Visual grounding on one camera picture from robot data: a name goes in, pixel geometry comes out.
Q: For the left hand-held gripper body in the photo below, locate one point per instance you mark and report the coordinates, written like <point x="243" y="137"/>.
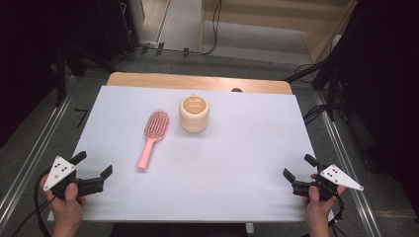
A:
<point x="59" y="171"/>

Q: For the black tape strip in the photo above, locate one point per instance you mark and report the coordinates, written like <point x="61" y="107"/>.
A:
<point x="186" y="52"/>

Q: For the dark cabinet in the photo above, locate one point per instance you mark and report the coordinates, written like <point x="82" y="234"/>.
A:
<point x="122" y="26"/>

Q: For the person's right hand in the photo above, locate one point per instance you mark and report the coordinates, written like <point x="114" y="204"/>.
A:
<point x="318" y="210"/>

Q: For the cream ribbed cup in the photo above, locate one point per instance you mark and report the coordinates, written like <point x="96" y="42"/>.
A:
<point x="194" y="120"/>

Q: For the metal floor rail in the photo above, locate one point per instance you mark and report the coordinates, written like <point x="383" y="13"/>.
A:
<point x="346" y="164"/>
<point x="36" y="154"/>

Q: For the white board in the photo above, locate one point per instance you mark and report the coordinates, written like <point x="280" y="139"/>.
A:
<point x="230" y="164"/>

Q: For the person's left hand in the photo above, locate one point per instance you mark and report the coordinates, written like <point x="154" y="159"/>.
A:
<point x="67" y="210"/>

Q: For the black tape mark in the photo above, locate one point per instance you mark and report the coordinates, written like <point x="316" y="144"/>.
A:
<point x="81" y="117"/>

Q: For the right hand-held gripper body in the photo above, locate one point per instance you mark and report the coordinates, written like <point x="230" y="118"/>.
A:
<point x="339" y="176"/>

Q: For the light wooden shelf unit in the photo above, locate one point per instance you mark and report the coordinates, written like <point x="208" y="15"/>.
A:
<point x="263" y="33"/>

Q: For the wooden table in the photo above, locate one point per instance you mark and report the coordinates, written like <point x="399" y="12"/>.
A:
<point x="171" y="80"/>

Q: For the pink hairbrush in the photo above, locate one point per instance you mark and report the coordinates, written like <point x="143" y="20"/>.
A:
<point x="154" y="128"/>

